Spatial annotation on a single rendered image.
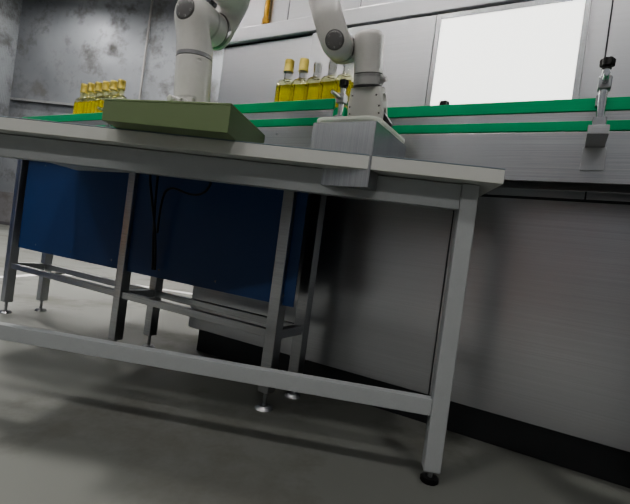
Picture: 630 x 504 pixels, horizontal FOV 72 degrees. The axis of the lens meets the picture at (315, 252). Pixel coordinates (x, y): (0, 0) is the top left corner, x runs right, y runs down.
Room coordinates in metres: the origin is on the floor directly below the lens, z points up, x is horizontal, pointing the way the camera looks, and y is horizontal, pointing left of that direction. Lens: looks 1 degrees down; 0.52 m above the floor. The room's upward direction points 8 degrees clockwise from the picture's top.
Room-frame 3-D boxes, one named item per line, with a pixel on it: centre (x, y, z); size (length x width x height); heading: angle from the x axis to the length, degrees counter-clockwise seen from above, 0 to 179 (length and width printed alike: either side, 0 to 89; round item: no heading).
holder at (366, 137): (1.17, -0.09, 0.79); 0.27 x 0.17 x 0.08; 150
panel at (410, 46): (1.45, -0.28, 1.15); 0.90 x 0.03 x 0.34; 60
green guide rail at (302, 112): (1.73, 0.76, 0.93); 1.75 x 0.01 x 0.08; 60
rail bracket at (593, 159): (0.97, -0.59, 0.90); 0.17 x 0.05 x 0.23; 150
